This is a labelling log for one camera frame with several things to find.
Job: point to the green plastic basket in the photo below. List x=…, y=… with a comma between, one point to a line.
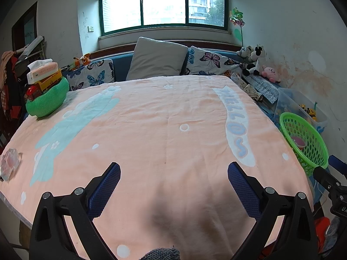
x=315, y=146

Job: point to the yellow toy vehicle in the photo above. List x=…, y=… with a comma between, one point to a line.
x=309, y=111

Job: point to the colourful pinwheel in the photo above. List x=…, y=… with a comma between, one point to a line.
x=236, y=16

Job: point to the beige patterned cloth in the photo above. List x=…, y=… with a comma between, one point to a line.
x=252, y=93

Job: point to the metal rack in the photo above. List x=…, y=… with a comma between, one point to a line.
x=29, y=48

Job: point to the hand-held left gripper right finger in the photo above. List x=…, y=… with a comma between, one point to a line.
x=244, y=189

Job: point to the pink plush toy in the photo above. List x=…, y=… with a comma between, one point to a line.
x=271, y=73

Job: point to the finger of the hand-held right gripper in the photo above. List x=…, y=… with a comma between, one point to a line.
x=337, y=163
x=326, y=177

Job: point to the black and white patterned mat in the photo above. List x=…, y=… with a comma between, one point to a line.
x=265, y=88

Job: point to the green wall sticker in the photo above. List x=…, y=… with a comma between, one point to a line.
x=238, y=34

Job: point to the grey plush toy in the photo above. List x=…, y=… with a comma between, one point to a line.
x=244, y=51

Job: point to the black and white cow plush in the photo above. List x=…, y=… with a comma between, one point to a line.
x=256, y=52

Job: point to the orange fox plush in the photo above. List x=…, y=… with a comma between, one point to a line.
x=84, y=59

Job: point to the clear plastic storage box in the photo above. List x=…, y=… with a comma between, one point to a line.
x=287, y=97

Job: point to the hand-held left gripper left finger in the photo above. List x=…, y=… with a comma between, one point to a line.
x=105, y=189

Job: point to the person's left forearm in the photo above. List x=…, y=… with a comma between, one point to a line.
x=160, y=254

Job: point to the crumpled clear plastic wrap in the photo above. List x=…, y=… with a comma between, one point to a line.
x=9, y=162

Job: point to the green plush basket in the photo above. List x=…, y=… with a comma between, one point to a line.
x=48, y=103

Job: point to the pink and white tissue box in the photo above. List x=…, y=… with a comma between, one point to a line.
x=43, y=70

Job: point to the yellow and red toy truck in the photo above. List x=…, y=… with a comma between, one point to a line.
x=50, y=81

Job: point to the grey pillow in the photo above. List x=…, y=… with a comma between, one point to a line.
x=157, y=58

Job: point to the red appliance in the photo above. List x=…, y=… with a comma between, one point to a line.
x=322, y=230

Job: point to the dark wooden door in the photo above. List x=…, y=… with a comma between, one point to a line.
x=29, y=29

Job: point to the butterfly print pillow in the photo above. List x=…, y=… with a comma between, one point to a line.
x=208, y=59
x=95, y=74

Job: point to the hanging clothes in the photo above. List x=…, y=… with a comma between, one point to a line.
x=8, y=81

